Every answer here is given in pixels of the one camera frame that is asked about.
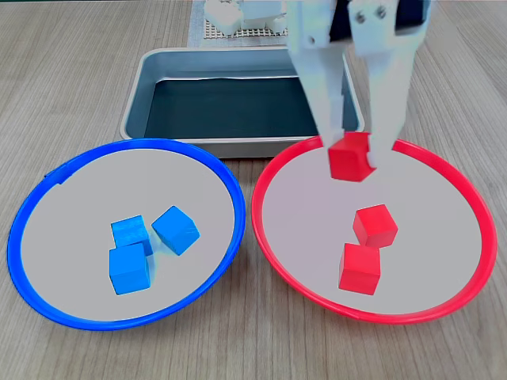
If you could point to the black tray liner mat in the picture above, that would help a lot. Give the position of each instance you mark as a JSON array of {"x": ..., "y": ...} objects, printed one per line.
[{"x": 229, "y": 111}]

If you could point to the red-rimmed white dish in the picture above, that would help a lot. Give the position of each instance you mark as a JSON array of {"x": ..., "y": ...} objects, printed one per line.
[{"x": 428, "y": 237}]

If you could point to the red cube block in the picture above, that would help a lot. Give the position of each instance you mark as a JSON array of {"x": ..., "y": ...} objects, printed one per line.
[
  {"x": 348, "y": 160},
  {"x": 374, "y": 225},
  {"x": 359, "y": 269}
]

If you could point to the blue cube block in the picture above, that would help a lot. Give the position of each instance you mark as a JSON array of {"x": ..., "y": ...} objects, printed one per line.
[
  {"x": 128, "y": 231},
  {"x": 176, "y": 231},
  {"x": 130, "y": 269}
]

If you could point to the blue-rimmed white dish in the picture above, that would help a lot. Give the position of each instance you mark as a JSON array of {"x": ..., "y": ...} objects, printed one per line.
[{"x": 79, "y": 198}]

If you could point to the white mesh mat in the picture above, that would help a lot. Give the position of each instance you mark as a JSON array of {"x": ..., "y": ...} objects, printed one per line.
[{"x": 257, "y": 34}]

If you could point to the silver metal tray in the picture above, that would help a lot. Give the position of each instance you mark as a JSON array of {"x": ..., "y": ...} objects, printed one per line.
[{"x": 136, "y": 107}]

